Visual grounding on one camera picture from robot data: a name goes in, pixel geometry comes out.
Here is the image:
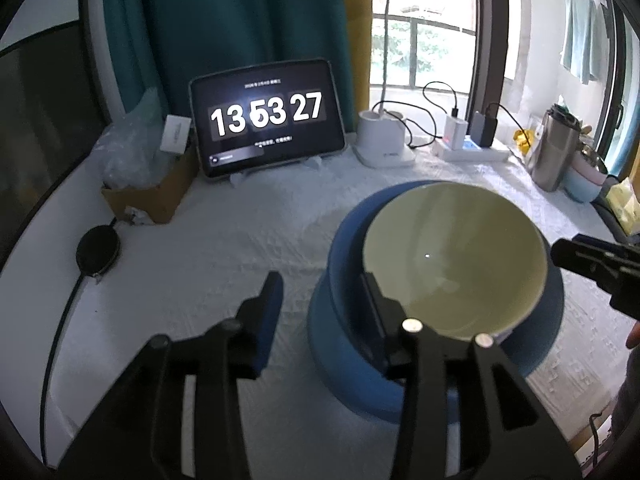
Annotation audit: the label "hanging light blue towel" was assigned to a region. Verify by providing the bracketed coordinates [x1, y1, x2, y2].
[561, 0, 606, 84]

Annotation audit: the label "stacked pastel bowls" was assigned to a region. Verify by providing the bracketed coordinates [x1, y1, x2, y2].
[563, 144, 608, 204]

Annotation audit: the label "stainless steel tumbler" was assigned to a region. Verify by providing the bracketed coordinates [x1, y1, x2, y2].
[527, 104, 582, 192]

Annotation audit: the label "white charger adapter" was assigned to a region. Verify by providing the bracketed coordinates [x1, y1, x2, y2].
[442, 106, 469, 151]

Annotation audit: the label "yellow curtain left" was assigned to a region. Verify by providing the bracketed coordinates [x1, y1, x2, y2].
[344, 0, 373, 113]

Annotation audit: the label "white small box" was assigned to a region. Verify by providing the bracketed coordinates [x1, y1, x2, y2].
[160, 115, 192, 155]

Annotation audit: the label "cardboard box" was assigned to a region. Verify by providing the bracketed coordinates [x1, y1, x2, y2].
[101, 143, 198, 224]

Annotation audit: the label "cream bowl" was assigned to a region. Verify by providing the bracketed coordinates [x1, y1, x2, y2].
[362, 182, 549, 340]

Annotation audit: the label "yellow tissue pack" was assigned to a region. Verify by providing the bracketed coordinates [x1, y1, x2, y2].
[606, 178, 639, 236]

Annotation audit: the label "person's right hand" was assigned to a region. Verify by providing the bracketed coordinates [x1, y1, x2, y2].
[626, 322, 640, 350]

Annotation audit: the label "teal curtain left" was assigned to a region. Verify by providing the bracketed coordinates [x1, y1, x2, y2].
[103, 0, 356, 130]

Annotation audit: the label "white desk lamp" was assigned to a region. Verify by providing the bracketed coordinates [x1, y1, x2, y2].
[352, 0, 416, 169]

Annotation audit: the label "white power strip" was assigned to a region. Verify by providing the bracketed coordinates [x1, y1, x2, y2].
[431, 136, 511, 164]

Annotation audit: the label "large dark blue bowl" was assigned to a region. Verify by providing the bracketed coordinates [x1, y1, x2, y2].
[326, 180, 564, 376]

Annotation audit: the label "black round pouch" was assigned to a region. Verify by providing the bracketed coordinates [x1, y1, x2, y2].
[76, 224, 120, 278]

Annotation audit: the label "tablet showing clock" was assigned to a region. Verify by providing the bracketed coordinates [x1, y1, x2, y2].
[189, 58, 346, 179]

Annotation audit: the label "clear plastic bag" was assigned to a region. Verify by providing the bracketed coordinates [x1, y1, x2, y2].
[90, 88, 175, 191]

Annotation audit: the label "black charger adapter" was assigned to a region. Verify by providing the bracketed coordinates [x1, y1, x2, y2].
[468, 110, 498, 148]

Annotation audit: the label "yellow plastic bag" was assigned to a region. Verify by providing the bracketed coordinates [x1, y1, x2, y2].
[513, 129, 536, 156]

